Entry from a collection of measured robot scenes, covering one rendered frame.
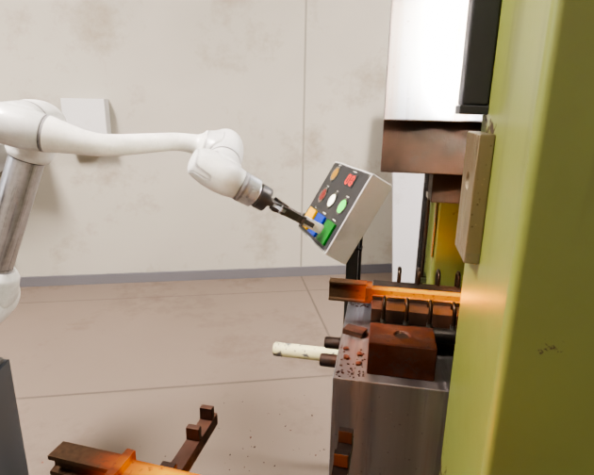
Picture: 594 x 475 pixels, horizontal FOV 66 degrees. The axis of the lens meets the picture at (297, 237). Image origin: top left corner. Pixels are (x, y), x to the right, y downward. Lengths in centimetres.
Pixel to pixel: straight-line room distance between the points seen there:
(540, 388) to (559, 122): 28
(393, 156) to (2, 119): 99
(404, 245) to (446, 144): 279
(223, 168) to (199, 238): 254
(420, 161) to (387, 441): 52
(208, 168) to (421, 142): 63
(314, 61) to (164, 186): 150
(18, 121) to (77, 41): 245
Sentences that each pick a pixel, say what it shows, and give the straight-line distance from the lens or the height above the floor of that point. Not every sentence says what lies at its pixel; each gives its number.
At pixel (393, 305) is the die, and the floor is 99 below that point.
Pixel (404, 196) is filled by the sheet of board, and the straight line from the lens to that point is 363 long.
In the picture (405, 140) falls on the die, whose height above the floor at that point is 133.
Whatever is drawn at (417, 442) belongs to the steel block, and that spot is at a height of 80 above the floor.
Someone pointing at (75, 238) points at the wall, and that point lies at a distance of 398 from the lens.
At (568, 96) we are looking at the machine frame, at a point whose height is 140.
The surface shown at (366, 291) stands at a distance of 100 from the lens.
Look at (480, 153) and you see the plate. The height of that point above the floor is 133.
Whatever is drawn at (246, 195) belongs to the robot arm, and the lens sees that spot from 133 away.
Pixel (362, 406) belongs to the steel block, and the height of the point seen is 86.
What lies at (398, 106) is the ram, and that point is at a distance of 83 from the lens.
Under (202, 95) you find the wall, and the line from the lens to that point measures 367.
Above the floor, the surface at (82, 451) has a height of 95.
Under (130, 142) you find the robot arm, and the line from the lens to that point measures 139.
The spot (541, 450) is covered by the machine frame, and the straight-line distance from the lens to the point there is 62.
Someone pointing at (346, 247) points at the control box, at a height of 98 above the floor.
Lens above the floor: 138
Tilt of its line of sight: 16 degrees down
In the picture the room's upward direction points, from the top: 1 degrees clockwise
